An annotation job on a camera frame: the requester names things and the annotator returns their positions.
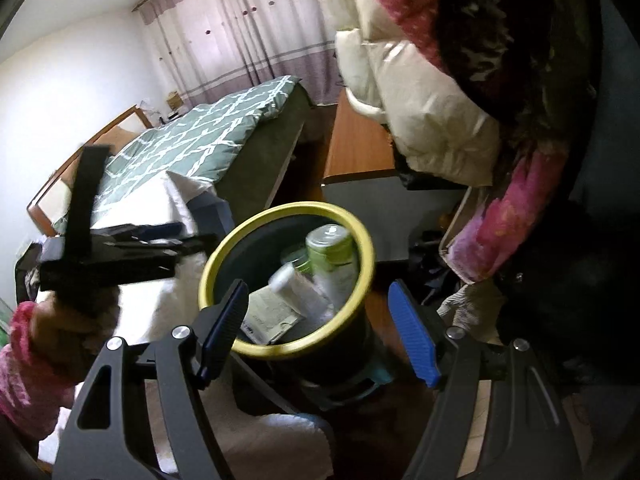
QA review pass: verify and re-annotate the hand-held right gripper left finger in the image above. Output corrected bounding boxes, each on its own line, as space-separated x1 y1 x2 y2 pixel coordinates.
52 279 249 480

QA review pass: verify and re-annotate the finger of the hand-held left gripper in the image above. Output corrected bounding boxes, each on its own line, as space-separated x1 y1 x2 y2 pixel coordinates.
105 233 222 262
92 222 186 241

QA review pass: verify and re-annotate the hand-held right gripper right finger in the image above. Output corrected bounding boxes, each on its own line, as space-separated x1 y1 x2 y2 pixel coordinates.
387 279 571 480

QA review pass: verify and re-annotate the small cardboard box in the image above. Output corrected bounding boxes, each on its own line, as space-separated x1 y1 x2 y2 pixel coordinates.
240 287 303 347

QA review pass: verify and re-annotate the yellow rim trash bin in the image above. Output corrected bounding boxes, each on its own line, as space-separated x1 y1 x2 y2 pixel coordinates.
198 202 396 403

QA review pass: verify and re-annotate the white apple print cup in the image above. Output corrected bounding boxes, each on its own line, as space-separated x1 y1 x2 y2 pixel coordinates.
269 262 326 321

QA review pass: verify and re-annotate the green label jar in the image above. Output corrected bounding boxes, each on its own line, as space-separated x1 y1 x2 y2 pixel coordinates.
305 223 358 311

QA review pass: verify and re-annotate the person's left forearm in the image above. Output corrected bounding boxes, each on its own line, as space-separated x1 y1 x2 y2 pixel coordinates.
0 302 76 441

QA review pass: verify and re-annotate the person's left hand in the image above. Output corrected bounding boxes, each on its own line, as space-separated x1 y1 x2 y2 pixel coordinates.
30 285 121 378

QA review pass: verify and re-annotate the grey blue panel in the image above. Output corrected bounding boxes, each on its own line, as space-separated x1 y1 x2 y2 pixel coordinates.
192 199 237 248

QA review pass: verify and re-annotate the beige cloth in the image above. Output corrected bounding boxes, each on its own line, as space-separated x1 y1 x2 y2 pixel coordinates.
436 282 507 333

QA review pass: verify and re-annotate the dotted white tablecloth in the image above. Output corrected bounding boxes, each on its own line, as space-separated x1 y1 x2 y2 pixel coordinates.
37 170 238 463

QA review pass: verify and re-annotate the brown pillow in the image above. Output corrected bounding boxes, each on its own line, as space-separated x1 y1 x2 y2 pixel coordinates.
100 127 148 158

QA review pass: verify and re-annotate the green checked duvet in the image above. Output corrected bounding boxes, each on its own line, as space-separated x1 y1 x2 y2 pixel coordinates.
52 75 301 236

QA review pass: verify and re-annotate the wooden bed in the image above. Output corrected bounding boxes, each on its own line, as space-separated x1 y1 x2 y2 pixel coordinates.
27 75 316 241

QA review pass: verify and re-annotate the white towel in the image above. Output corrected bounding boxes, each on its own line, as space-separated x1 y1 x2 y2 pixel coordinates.
200 390 333 480

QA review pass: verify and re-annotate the pink floral garment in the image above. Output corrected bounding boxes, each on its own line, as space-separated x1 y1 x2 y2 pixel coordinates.
440 147 571 286

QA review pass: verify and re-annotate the wooden cabinet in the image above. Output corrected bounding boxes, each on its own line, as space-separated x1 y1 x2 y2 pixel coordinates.
321 87 471 263

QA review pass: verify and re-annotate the pink beige curtain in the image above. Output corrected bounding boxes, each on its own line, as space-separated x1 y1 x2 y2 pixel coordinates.
132 0 346 108

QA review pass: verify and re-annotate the cream puffer jacket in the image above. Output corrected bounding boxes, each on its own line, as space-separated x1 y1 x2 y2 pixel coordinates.
334 0 503 188

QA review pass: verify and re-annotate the black garment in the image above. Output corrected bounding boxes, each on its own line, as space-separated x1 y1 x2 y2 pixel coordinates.
440 0 640 391

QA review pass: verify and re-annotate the red garment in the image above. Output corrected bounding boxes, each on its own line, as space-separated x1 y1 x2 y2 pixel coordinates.
350 0 451 68

